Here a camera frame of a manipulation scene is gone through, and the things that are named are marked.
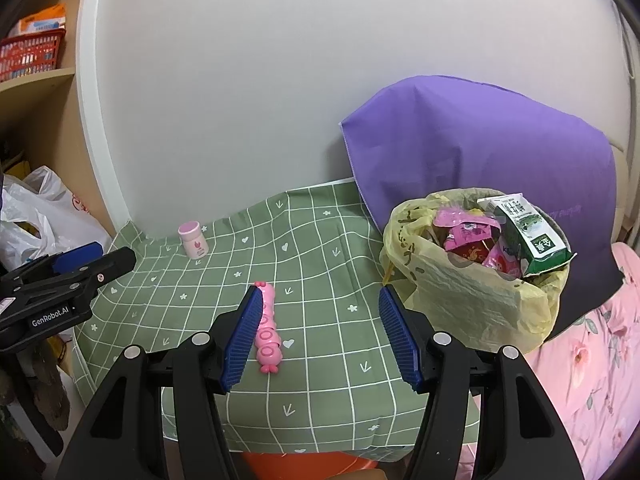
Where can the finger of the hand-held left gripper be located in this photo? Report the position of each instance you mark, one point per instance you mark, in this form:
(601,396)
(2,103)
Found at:
(115,260)
(75,260)

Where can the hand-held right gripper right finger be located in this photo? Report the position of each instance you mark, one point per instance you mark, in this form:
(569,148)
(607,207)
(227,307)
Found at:
(400,340)

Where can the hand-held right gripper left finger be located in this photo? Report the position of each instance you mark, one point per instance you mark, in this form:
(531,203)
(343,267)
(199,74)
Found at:
(245,340)

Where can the yellow plastic trash bag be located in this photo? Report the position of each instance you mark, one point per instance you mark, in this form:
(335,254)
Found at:
(465,300)

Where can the pink yellow snack packet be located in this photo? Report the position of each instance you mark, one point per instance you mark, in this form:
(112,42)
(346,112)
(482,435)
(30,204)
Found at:
(470,235)

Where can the cartoon print wrapper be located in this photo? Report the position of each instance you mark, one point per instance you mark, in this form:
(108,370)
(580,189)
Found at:
(505,260)

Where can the clear pink wrapper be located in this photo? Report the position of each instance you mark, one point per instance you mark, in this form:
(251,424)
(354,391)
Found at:
(450,217)

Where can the green white milk carton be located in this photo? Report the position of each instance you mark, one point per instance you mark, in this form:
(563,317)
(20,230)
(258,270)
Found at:
(530,230)

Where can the pink caterpillar toy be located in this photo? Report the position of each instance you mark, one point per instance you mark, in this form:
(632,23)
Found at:
(271,345)

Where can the white plastic bag red print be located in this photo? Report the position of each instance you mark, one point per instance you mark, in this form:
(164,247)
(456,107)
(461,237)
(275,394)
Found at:
(75,210)

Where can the small pink white bottle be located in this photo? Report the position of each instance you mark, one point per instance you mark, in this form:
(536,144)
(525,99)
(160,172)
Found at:
(194,242)

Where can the green checked tablecloth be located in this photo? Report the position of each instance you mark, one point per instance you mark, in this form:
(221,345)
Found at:
(310,270)

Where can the wooden shelf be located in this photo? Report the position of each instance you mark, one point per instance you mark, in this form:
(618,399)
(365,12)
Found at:
(40,110)

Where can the pink floral bedsheet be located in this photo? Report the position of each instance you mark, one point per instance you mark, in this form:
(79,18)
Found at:
(575,385)

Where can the purple fabric bag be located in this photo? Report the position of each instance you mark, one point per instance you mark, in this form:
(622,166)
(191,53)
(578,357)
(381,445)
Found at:
(475,150)

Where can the red plastic basket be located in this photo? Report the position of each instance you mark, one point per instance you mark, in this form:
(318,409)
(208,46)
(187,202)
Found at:
(30,57)

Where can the orange white packet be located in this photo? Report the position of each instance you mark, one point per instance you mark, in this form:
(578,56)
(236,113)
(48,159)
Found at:
(45,20)

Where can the grey striped curtain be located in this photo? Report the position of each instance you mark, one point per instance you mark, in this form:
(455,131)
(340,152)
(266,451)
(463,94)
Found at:
(632,125)

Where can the white door frame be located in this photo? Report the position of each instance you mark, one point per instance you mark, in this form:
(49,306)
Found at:
(95,110)

